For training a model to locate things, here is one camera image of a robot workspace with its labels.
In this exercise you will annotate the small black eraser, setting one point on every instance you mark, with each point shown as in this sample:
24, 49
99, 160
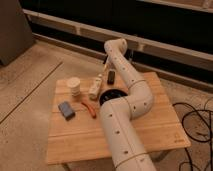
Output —
111, 77

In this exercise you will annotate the orange chili pepper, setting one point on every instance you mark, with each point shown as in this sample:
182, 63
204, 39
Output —
90, 109

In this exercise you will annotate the white stacked cups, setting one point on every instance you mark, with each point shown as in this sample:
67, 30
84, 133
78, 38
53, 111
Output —
73, 84

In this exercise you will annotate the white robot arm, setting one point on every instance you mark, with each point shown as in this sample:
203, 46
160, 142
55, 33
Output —
127, 151

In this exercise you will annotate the black bowl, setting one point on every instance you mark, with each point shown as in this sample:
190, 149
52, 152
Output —
111, 94

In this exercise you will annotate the blue eraser block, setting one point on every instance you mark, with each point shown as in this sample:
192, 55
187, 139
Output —
66, 110

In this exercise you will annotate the wooden table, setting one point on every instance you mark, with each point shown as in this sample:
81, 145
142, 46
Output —
81, 138

